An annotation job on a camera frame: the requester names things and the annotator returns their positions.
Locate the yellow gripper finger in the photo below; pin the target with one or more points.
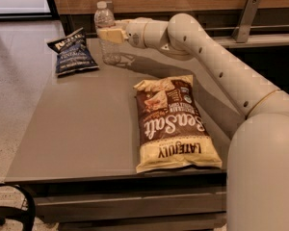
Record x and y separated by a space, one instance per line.
114 35
122 23

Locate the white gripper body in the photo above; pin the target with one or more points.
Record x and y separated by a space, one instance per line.
134 33

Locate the clear plastic water bottle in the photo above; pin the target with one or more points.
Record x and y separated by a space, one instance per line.
104 22

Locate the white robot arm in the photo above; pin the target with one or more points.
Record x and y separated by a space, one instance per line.
258 156

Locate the blue chip bag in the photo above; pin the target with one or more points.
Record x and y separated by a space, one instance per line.
73 54

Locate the brown yellow tortilla chip bag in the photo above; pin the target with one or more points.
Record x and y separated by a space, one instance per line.
172 133

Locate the grey table drawer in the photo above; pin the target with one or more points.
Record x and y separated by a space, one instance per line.
131 205

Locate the black chair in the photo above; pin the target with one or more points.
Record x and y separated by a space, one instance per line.
25 217

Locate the right metal bracket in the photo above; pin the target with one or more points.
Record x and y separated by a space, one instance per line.
247 18

